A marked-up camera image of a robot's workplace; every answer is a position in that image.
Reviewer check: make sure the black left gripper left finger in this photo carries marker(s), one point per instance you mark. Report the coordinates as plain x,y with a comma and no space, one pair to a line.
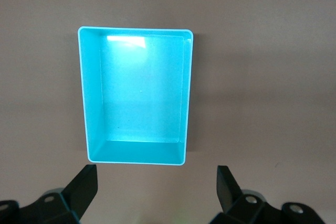
78,190

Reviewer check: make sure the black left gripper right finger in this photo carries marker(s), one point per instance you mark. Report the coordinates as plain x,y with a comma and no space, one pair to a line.
231,197

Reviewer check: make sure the blue plastic box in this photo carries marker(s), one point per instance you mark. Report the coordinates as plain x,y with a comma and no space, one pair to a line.
141,90

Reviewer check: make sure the brown table cover sheet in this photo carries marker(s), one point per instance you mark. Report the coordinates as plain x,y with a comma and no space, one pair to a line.
262,77

